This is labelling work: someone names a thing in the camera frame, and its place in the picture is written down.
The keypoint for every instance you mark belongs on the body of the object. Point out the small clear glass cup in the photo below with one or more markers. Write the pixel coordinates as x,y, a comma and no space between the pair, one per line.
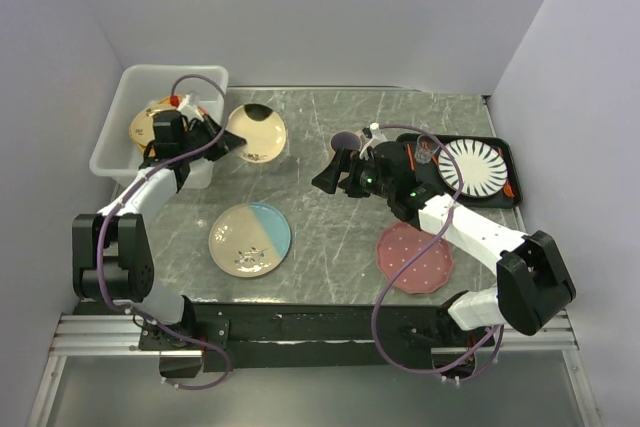
426,150

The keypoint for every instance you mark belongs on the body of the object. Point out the translucent white plastic bin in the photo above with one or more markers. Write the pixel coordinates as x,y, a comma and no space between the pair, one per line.
115,155

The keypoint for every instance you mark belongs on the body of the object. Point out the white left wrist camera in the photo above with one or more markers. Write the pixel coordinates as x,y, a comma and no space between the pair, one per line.
188,105

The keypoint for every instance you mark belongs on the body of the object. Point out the pink beige mug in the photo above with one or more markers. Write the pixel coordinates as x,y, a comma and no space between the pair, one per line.
345,140

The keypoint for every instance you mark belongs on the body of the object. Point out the pink scalloped plate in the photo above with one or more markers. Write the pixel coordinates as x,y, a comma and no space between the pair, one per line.
431,271

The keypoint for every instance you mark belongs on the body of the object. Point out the small beige black-stroke plate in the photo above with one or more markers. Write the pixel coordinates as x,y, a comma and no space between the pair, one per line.
262,128

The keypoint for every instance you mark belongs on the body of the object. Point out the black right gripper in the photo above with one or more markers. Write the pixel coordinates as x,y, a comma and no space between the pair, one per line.
328,179

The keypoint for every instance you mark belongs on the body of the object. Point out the beige flower plate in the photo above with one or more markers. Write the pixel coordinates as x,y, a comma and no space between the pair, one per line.
141,127

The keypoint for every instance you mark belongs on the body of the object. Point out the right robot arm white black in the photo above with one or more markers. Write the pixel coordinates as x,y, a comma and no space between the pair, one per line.
533,282

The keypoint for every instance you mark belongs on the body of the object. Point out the beige blue large plate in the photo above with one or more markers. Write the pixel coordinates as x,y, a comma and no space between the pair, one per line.
249,240

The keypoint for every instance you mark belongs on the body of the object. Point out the orange utensil on tray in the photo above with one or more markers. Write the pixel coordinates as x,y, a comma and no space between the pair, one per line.
508,190

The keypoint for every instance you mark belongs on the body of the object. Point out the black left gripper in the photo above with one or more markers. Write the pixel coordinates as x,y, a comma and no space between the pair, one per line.
226,143

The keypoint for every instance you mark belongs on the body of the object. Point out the wooden bamboo tray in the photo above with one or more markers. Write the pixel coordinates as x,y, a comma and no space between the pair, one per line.
166,100

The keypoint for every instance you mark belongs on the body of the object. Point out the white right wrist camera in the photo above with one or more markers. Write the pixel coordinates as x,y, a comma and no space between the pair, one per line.
370,137

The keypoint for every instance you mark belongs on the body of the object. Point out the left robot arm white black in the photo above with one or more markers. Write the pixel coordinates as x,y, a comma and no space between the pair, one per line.
111,254

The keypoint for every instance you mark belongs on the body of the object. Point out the white blue striped plate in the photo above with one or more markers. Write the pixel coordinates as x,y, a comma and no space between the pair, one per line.
474,166

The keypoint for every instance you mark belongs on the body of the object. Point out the black serving tray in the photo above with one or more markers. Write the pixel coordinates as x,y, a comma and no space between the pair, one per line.
430,177

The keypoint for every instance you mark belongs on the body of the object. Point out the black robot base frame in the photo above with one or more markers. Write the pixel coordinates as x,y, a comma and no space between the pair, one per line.
253,336

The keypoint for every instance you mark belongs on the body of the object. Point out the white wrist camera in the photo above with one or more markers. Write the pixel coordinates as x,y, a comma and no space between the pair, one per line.
188,105
370,137

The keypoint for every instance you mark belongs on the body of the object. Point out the orange chopsticks on tray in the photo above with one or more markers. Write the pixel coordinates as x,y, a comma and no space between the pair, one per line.
412,164

